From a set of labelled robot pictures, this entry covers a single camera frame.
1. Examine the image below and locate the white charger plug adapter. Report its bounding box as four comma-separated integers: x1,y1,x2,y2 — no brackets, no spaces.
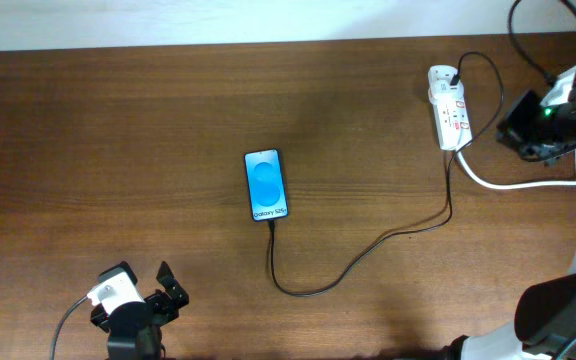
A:
428,79,464,105

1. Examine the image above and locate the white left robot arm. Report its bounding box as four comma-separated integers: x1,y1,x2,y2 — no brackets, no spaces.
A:
87,261,189,360

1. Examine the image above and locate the black charger cable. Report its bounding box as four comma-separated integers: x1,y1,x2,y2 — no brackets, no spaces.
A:
266,51,505,298

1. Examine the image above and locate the white power strip cord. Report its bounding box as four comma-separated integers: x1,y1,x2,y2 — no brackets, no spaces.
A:
454,147,576,191

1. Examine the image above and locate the blue Galaxy smartphone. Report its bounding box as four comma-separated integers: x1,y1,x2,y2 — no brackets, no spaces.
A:
244,149,289,222

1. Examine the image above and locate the white power strip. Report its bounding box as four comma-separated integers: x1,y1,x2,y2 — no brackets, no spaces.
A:
428,65,472,151

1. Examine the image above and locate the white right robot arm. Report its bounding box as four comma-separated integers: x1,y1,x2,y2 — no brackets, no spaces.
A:
440,66,576,359

